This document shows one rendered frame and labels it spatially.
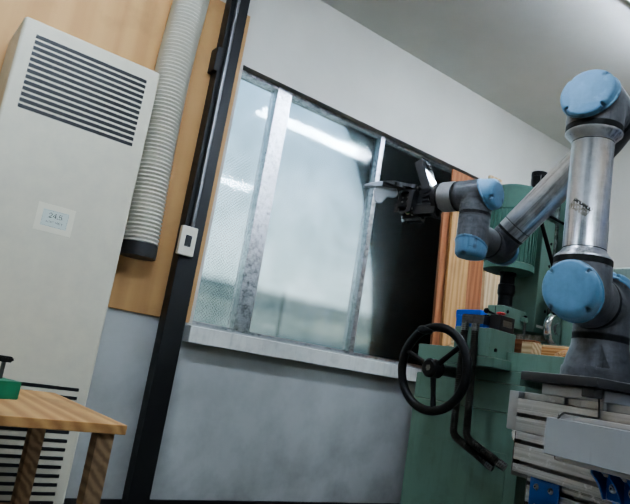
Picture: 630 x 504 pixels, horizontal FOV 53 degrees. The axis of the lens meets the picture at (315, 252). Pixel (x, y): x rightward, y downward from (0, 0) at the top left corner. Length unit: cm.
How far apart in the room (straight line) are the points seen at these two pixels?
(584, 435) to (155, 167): 199
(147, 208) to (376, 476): 197
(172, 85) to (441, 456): 182
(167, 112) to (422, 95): 180
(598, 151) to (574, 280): 28
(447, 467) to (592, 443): 103
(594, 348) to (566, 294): 17
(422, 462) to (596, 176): 124
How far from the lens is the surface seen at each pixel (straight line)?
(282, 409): 324
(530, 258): 233
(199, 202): 289
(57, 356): 244
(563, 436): 130
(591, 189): 141
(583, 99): 147
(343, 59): 366
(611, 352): 146
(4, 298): 239
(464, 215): 153
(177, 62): 288
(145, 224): 266
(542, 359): 204
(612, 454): 122
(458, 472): 219
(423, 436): 229
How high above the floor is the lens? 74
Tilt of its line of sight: 11 degrees up
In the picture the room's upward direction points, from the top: 9 degrees clockwise
